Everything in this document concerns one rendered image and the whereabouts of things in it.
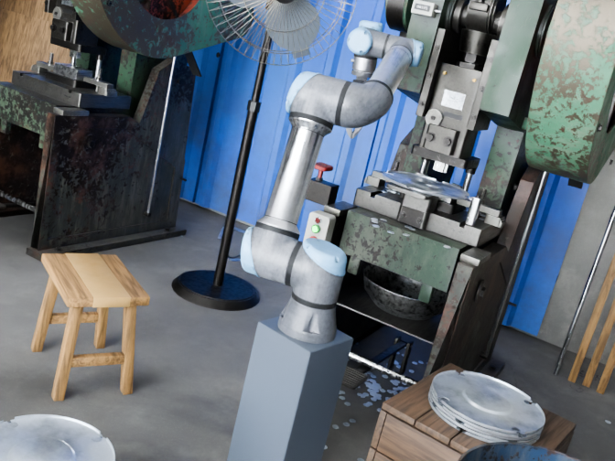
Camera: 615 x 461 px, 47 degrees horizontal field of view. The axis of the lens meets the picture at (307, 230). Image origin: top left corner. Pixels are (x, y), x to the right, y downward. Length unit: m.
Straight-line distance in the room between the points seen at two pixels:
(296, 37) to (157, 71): 0.85
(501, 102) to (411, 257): 0.55
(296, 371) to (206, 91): 2.78
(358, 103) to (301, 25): 1.09
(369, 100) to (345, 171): 2.05
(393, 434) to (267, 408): 0.32
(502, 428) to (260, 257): 0.71
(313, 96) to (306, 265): 0.42
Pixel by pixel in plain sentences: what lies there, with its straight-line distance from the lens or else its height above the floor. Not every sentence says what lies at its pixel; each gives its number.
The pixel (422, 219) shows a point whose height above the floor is 0.68.
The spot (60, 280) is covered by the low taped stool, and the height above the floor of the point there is 0.33.
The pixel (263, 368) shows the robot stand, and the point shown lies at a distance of 1.83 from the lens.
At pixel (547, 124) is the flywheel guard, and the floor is 1.08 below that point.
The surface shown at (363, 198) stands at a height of 0.68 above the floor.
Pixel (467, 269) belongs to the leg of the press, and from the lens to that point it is 2.15.
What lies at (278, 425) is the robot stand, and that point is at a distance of 1.84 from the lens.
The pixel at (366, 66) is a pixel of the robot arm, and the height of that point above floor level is 1.11.
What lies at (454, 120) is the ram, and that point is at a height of 1.00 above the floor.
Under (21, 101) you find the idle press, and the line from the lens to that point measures 3.33.
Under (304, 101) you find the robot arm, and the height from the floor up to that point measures 1.00.
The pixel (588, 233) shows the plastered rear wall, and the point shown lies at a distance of 3.54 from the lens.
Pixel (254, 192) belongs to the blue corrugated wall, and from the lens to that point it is 4.13.
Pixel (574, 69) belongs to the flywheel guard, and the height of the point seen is 1.23.
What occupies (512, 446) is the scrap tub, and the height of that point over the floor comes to 0.47.
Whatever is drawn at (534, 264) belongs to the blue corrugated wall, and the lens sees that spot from 3.57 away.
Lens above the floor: 1.17
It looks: 16 degrees down
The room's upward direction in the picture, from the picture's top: 13 degrees clockwise
